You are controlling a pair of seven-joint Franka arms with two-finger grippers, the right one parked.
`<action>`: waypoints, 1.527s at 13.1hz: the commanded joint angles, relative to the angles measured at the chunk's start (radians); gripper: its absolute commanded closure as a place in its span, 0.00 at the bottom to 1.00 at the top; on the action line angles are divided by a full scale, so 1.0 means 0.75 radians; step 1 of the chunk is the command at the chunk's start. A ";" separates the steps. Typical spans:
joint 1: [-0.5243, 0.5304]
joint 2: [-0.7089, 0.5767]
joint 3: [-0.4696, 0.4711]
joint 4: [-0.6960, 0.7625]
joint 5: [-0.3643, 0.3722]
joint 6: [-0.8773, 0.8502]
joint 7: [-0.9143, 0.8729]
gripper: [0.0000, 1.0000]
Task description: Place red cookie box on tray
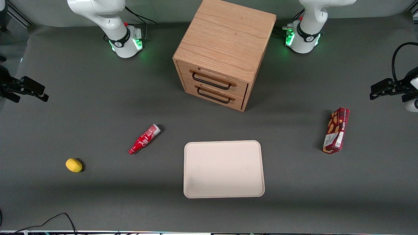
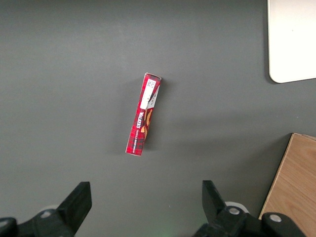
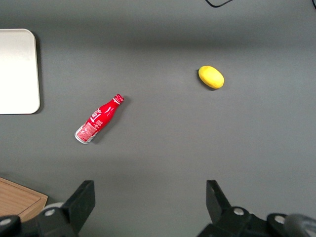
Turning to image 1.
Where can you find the aluminium frame rail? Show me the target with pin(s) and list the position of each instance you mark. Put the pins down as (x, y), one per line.
(19, 13)

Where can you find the red cola bottle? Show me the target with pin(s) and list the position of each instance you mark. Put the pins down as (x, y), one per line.
(143, 139)

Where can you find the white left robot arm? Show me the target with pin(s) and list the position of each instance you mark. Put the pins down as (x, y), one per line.
(307, 31)

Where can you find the wooden drawer front, narrow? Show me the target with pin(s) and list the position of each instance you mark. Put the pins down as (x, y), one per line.
(237, 101)

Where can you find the wooden drawer cabinet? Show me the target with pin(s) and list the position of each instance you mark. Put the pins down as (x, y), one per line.
(225, 36)

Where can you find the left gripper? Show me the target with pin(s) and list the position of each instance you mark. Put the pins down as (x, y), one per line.
(400, 86)

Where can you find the beige plastic tray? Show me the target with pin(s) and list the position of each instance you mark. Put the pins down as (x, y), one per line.
(223, 169)

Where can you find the yellow lemon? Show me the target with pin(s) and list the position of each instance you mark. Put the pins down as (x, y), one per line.
(73, 165)

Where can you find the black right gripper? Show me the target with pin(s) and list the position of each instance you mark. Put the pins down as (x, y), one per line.
(7, 85)

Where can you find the red cookie box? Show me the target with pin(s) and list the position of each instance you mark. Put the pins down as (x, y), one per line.
(337, 130)

